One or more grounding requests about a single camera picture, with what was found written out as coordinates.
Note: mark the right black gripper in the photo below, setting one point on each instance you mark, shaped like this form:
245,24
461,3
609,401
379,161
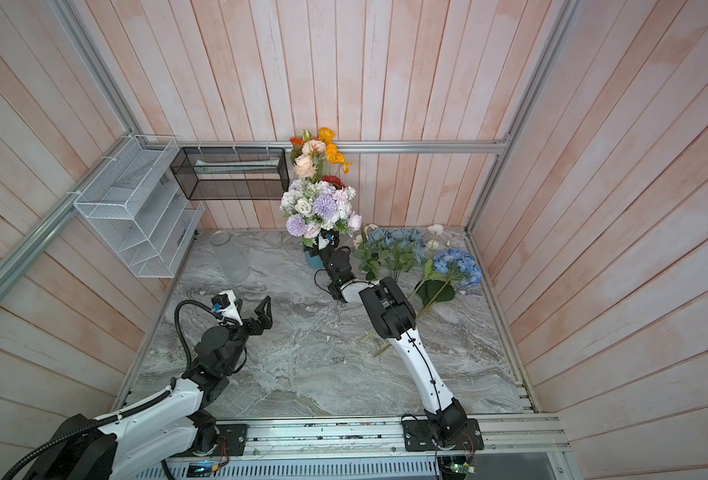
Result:
331,252

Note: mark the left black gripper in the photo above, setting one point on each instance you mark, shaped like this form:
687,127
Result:
249,325

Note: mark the teal ceramic vase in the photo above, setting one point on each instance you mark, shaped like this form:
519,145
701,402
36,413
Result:
313,261

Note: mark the lilac pompom flower spray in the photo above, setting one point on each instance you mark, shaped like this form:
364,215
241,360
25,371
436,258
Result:
309,208

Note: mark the dusty blue rose bunch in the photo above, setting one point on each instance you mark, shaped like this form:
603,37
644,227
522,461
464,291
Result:
394,251

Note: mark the red gerbera stem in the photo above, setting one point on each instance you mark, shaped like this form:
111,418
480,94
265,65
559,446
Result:
334,181

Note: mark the peach rose spray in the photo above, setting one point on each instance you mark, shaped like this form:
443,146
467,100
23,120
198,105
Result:
309,162

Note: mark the orange gerbera stem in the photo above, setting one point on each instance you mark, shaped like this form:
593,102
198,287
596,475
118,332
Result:
297,143

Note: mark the yellow poppy spray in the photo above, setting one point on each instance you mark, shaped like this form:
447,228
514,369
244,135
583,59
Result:
333,155

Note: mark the clear glass vase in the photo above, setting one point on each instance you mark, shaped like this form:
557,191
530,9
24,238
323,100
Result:
233,262

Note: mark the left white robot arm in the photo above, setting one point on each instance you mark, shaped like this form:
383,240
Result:
123,443

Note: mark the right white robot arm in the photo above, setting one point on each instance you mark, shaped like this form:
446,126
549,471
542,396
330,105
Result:
395,320

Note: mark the blue hydrangea stem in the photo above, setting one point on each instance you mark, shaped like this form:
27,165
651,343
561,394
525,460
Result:
449,272

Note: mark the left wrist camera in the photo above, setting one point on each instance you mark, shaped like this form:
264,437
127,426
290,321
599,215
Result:
226,309

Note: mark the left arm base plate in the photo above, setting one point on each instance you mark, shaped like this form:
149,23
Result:
218,441

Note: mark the black mesh wall basket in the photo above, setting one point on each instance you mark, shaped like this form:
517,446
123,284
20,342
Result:
231,173

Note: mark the white wire shelf rack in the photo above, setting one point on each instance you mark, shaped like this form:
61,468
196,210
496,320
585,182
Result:
138,208

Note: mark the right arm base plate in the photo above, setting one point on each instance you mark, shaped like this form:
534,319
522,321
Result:
424,435

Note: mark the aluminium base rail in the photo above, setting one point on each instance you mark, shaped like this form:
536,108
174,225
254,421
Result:
317,438

